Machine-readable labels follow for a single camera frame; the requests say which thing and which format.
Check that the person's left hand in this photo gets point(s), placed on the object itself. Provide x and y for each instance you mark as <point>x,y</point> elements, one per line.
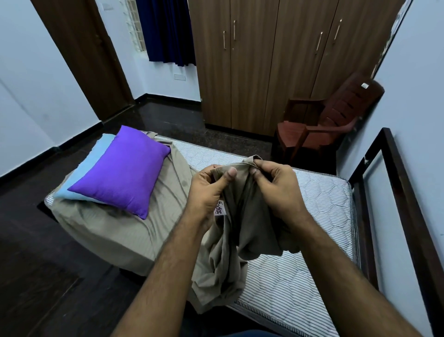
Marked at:
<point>204,198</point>

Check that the dark blue curtain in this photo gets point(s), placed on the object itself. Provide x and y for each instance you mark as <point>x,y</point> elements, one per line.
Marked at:
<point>166,31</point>

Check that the brown wooden wardrobe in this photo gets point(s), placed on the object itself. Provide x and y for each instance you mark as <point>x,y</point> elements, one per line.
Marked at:
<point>260,69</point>

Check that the printed wall poster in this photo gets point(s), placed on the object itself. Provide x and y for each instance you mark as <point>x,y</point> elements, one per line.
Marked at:
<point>393,34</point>

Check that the white wall switch plate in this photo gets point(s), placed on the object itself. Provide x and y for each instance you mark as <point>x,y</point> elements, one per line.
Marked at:
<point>179,76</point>

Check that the white striped mattress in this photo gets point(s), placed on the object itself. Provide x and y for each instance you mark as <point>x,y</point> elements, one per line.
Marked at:
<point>319,208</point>

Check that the dark wooden bed frame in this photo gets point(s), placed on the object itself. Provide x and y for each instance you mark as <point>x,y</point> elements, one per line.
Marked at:
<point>409,208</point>

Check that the maroon plastic chair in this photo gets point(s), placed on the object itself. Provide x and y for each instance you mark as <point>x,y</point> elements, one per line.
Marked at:
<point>347,107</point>

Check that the small white door-side switch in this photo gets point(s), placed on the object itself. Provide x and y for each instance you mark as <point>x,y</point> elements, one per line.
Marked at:
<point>108,5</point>

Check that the white window grille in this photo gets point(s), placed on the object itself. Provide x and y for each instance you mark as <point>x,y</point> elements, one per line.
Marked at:
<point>135,27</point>

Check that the person's left forearm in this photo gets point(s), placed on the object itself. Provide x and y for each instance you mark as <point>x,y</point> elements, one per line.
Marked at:
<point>166,288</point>

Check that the beige striped bed sheet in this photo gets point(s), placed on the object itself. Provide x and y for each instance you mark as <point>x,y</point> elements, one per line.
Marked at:
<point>242,225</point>

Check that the person's right hand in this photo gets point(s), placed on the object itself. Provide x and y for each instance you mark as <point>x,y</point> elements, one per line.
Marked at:
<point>284,194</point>

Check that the dark wooden door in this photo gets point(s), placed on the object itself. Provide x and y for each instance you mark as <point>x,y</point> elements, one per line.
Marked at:
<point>86,59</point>

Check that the person's right forearm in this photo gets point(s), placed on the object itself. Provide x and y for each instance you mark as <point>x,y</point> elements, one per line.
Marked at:
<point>350,295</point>

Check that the light blue pillow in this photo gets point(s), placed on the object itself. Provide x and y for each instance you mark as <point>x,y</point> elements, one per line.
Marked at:
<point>86,166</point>

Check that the person's navy blue shirt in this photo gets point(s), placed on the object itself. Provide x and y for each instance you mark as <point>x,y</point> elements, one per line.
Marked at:
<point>253,334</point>

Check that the purple dotted pillow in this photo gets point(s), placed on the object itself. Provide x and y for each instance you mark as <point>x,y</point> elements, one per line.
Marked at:
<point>125,173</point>

